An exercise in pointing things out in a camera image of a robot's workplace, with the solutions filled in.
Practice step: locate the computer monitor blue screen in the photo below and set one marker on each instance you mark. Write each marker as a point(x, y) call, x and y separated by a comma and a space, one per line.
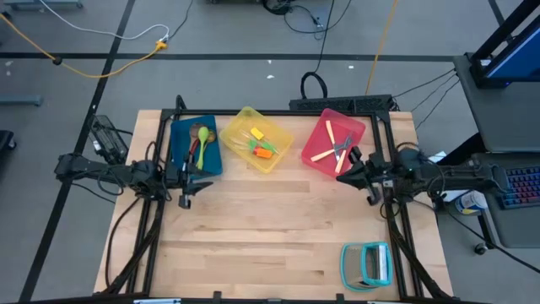
point(523, 59)

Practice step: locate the blue plastic bin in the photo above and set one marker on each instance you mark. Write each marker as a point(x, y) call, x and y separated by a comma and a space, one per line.
point(179, 139)

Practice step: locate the yellow translucent plastic bin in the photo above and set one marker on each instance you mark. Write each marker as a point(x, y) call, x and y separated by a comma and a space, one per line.
point(278, 133)

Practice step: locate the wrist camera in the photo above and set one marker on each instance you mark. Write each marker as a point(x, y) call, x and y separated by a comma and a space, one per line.
point(373, 197)
point(184, 202)

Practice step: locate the grey desk foot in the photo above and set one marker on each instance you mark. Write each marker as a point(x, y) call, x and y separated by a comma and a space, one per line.
point(21, 100)

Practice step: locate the red silicone spoon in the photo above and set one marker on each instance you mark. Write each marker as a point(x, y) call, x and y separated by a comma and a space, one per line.
point(194, 146)

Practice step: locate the black chair base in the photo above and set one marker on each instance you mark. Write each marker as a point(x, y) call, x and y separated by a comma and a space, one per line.
point(6, 139)

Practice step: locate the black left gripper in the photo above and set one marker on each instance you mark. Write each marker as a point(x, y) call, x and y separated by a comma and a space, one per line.
point(177, 177)

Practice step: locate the pink translucent plastic bin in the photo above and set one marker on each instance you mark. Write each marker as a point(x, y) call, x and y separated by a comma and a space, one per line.
point(314, 148)

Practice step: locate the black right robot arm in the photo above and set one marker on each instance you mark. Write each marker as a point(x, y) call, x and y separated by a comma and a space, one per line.
point(455, 173)

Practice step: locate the black perforated metal box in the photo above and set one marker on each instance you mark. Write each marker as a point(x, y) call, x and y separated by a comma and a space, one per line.
point(337, 103)

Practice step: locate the grey keyboard desk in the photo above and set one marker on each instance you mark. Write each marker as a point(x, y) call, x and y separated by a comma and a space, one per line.
point(514, 230)

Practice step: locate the white wipes canister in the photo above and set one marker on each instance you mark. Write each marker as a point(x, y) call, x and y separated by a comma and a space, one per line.
point(470, 202)

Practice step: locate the wooden stick utensil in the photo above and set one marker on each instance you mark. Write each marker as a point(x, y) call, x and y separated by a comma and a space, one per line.
point(322, 155)

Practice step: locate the black caster wheel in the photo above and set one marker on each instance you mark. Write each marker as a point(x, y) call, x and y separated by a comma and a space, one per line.
point(481, 249)

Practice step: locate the green silicone spoon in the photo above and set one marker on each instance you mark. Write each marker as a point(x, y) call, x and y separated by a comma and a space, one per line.
point(203, 134)

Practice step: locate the teal-framed metal box grater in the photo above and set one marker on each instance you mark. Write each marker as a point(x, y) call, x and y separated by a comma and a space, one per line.
point(358, 266)

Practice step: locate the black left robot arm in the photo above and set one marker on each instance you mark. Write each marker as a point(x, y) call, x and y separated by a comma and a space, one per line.
point(109, 173)

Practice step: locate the backlit computer keyboard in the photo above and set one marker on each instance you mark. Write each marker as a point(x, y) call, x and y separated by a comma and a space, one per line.
point(525, 188)

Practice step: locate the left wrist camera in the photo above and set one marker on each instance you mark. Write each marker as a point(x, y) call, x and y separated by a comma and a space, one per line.
point(184, 202)

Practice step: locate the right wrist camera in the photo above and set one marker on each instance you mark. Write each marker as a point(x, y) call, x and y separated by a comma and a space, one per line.
point(373, 197)

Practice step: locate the grey side desk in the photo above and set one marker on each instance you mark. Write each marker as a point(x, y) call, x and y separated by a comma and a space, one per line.
point(506, 118)

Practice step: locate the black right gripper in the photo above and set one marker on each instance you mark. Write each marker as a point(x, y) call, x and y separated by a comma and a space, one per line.
point(388, 173)

